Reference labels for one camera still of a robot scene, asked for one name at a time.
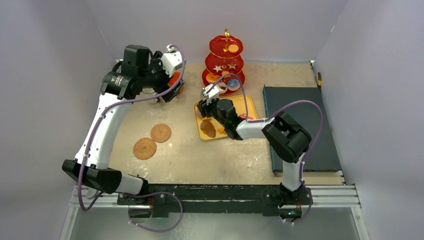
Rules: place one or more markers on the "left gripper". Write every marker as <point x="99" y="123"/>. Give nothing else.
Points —
<point x="157" y="64"/>

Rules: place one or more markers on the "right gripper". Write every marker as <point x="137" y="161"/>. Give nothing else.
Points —
<point x="205" y="109"/>

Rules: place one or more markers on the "orange fish cookie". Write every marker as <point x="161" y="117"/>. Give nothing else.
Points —
<point x="221" y="130"/>

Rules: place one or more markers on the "red white cake slice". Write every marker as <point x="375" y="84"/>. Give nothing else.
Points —
<point x="243" y="116"/>

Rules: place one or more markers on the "blue glazed donut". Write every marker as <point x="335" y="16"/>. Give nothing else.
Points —
<point x="233" y="85"/>

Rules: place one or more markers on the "brown swirl cookie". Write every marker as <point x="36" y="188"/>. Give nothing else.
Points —
<point x="225" y="73"/>

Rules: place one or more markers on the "white iced star cookie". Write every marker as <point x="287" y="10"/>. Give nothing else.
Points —
<point x="218" y="68"/>

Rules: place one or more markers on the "red three tier stand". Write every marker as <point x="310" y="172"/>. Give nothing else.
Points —
<point x="220" y="56"/>

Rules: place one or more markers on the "gingerbread star cookie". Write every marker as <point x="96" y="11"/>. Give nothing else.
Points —
<point x="232" y="66"/>

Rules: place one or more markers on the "pink handled metal tongs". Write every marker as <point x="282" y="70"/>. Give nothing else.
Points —
<point x="198" y="112"/>

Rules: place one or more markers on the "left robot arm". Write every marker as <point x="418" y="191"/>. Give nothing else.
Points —
<point x="139" y="69"/>

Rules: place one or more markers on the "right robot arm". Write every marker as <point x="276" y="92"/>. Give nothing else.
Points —
<point x="290" y="141"/>

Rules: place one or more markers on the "orange mug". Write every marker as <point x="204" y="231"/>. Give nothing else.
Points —
<point x="174" y="78"/>

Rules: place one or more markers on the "white ribbed mug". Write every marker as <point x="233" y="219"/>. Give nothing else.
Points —
<point x="152" y="99"/>

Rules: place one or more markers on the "round woven coaster far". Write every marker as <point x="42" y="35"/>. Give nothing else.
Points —
<point x="160" y="133"/>

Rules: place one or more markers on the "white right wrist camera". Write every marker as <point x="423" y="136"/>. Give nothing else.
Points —
<point x="209" y="93"/>

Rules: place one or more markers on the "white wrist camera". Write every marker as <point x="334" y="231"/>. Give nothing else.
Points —
<point x="172" y="60"/>
<point x="209" y="93"/>

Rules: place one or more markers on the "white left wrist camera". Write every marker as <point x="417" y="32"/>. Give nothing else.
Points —
<point x="172" y="60"/>

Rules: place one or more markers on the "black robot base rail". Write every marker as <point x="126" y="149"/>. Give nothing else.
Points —
<point x="267" y="200"/>

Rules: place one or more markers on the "yellow black tool handle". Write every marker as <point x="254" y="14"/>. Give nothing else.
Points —
<point x="319" y="80"/>

